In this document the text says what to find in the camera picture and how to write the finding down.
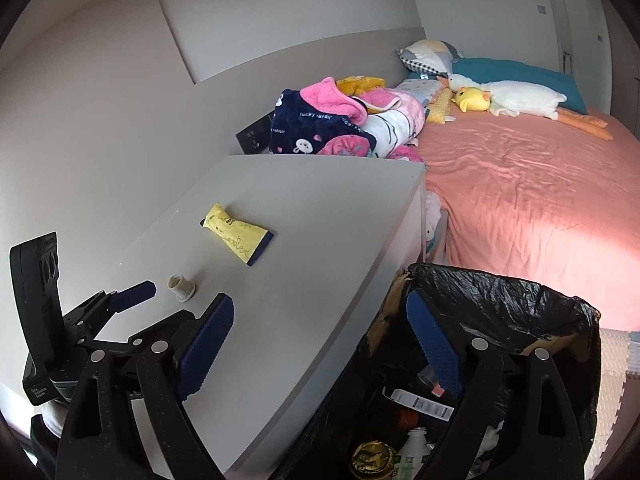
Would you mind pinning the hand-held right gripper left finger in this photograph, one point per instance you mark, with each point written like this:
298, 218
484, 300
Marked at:
205, 350

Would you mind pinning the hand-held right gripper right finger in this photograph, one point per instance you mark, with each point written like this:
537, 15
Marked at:
435, 345

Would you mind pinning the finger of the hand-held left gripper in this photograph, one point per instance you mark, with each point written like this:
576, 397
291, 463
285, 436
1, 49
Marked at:
150, 330
135, 292

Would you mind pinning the small white plastic cap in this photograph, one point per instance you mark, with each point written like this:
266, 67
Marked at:
181, 286

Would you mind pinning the cardboard bin with black bag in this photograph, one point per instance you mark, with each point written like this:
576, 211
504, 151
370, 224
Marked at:
500, 310

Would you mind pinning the foil wrapper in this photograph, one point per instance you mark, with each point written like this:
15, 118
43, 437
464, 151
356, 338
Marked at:
372, 460

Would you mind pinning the clear plastic cup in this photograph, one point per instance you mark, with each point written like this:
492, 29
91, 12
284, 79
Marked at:
429, 377

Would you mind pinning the white labelled box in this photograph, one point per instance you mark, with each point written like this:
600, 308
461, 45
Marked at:
425, 402

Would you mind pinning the red small item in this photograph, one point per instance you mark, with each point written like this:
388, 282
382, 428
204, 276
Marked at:
407, 417

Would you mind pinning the white crumpled tissue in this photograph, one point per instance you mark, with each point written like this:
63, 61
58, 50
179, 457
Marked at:
492, 440

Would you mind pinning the white nightstand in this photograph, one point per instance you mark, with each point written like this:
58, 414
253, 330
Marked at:
280, 260

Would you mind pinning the yellow packet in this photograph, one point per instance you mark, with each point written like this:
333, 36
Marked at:
237, 232

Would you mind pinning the white pink plush toy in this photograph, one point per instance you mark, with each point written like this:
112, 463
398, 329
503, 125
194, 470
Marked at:
432, 225

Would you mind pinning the bed with pink sheet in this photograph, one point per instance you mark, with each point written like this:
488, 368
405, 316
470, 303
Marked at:
525, 200

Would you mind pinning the pink floral cloth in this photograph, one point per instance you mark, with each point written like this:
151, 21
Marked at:
407, 154

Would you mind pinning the colourful foam floor mat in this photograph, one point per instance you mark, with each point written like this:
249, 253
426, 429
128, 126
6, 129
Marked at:
620, 400

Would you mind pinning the white and pink blanket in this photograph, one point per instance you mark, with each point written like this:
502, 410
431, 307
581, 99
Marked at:
395, 125

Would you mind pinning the yellow dotted long pillow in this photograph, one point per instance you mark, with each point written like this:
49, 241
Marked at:
439, 107

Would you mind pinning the navy and pink blanket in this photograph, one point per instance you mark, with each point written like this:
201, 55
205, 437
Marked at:
310, 120

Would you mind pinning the yellow duck plush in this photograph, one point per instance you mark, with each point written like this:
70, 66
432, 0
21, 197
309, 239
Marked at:
471, 100

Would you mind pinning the light blue patterned blanket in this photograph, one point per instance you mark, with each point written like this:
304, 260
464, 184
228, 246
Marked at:
417, 92

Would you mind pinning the white goose plush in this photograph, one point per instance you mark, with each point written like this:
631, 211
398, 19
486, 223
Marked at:
520, 97

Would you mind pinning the yellow cloth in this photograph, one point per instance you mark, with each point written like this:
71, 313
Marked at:
360, 85

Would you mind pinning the teal pillow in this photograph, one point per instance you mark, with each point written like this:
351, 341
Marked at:
515, 72

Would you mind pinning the patchwork checked pillow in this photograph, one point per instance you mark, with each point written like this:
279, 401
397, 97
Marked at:
427, 57

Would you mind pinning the white wardrobe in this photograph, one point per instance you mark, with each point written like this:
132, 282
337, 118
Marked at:
590, 10

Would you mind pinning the black wall switch panel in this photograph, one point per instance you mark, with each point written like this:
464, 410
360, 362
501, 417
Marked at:
254, 134

